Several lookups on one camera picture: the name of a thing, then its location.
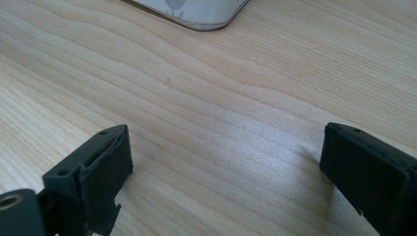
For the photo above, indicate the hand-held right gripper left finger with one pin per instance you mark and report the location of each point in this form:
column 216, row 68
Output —
column 93, row 170

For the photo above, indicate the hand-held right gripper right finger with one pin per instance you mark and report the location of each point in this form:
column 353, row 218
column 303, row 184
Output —
column 370, row 173

